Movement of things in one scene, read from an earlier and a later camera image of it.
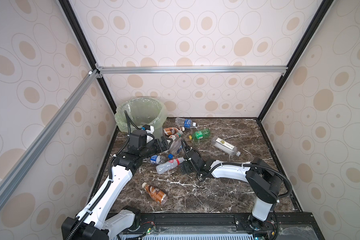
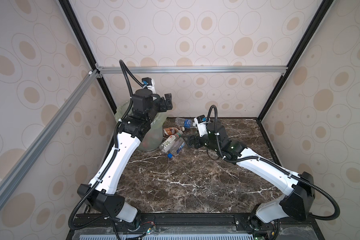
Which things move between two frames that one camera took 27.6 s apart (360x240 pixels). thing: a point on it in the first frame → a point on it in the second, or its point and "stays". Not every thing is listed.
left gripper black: (159, 147) → (163, 106)
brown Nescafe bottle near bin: (170, 131) stays
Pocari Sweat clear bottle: (184, 123) stays
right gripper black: (185, 167) → (196, 138)
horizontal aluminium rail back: (189, 69) stays
